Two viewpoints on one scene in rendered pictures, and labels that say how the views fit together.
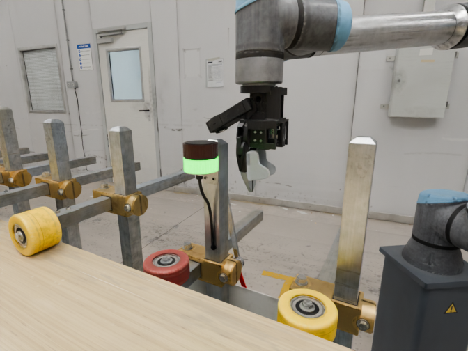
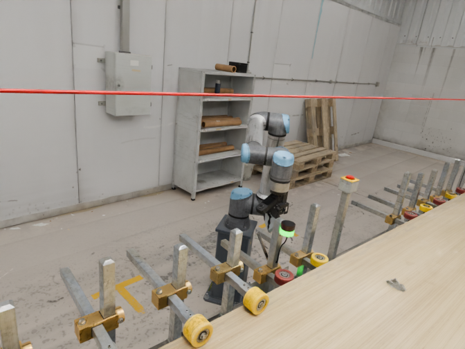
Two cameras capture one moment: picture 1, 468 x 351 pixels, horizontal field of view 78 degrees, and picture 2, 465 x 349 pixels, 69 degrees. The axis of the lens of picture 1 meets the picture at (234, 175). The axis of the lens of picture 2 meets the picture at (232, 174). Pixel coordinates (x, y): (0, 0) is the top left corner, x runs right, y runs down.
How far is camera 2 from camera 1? 1.51 m
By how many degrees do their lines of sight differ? 67
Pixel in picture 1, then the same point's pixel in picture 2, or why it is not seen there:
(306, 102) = (20, 100)
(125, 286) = (297, 287)
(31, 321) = (311, 307)
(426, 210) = (241, 202)
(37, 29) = not seen: outside the picture
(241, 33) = (285, 174)
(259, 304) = not seen: hidden behind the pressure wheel
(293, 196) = (21, 210)
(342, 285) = (308, 248)
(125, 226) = not seen: hidden behind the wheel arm
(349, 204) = (313, 224)
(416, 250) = (237, 223)
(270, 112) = (284, 199)
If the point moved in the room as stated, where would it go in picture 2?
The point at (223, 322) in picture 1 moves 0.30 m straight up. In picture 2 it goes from (321, 272) to (335, 210)
